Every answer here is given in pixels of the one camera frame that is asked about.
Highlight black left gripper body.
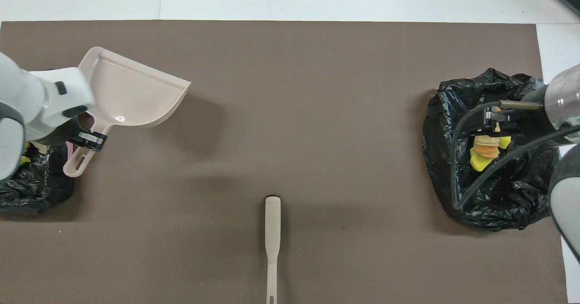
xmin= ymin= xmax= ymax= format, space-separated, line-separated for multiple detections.
xmin=43 ymin=121 xmax=93 ymax=148

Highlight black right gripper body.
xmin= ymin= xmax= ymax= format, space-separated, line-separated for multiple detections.
xmin=481 ymin=106 xmax=522 ymax=133

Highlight sandwich bread toy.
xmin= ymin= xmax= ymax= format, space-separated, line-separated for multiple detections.
xmin=473 ymin=135 xmax=500 ymax=159

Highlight beige plastic dustpan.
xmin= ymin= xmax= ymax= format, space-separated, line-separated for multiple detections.
xmin=63 ymin=47 xmax=192 ymax=178

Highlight beige hand brush black bristles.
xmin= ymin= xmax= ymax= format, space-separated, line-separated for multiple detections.
xmin=265 ymin=196 xmax=282 ymax=304

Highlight black trash bag on pink bin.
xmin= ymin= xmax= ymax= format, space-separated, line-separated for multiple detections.
xmin=0 ymin=142 xmax=76 ymax=213

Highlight black trash bag lined bin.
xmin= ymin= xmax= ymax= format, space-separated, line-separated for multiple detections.
xmin=422 ymin=68 xmax=566 ymax=232

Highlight large brown table mat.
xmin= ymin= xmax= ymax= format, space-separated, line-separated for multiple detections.
xmin=0 ymin=20 xmax=569 ymax=304

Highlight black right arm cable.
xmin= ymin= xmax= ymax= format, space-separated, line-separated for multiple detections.
xmin=452 ymin=101 xmax=580 ymax=210

